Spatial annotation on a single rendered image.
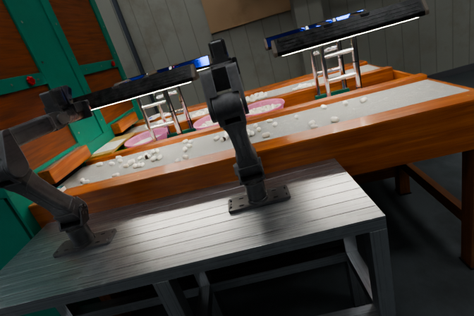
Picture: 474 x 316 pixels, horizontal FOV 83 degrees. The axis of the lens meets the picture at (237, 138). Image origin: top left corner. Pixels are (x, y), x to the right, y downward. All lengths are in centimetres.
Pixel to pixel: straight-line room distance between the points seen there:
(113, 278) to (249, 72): 294
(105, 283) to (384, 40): 368
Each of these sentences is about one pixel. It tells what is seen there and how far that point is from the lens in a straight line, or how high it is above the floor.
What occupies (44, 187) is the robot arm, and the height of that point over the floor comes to 92.
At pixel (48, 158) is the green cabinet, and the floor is 88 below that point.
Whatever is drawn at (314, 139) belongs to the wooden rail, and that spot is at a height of 76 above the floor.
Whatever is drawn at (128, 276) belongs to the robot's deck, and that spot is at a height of 67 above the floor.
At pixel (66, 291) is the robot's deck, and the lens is 95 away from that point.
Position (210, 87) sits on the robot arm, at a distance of 64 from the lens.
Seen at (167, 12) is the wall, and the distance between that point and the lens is 352.
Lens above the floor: 116
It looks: 20 degrees down
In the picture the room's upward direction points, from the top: 17 degrees counter-clockwise
